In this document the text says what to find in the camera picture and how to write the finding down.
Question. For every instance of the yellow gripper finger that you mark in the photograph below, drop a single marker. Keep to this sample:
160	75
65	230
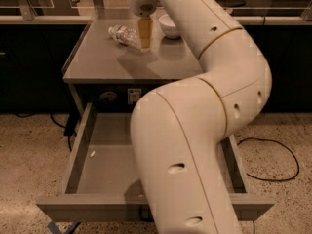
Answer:
145	26

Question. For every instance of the clear plastic water bottle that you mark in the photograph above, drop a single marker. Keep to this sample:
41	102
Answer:
124	35

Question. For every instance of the white ceramic bowl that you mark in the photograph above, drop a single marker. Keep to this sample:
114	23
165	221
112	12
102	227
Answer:
168	27

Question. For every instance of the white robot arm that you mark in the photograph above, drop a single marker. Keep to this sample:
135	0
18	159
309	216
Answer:
230	92

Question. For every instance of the open grey top drawer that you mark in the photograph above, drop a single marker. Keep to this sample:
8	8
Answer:
115	185

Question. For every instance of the grey metal cabinet table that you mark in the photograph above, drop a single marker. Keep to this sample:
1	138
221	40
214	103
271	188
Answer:
98	59

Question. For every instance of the white wall outlet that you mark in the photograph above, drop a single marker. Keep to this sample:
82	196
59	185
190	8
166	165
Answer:
134	95

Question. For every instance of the round grey wall socket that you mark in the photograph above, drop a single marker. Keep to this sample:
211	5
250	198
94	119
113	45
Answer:
108	97

